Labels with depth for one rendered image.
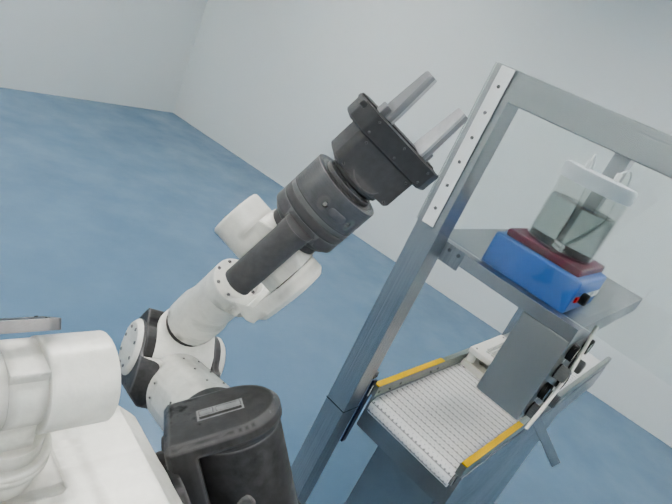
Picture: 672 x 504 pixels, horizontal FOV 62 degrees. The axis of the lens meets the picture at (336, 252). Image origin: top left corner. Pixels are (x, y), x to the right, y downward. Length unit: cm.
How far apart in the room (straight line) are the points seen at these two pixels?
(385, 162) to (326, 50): 500
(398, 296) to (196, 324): 59
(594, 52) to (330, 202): 414
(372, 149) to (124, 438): 35
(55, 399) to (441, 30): 478
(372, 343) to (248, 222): 72
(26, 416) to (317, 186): 33
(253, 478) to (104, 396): 19
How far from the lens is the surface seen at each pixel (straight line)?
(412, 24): 516
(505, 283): 118
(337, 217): 58
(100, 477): 49
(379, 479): 164
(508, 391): 122
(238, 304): 68
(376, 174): 58
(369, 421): 147
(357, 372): 133
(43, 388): 41
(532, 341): 118
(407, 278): 122
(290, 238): 56
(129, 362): 79
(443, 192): 116
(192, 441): 53
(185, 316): 75
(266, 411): 54
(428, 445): 139
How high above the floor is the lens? 164
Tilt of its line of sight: 21 degrees down
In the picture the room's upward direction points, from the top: 25 degrees clockwise
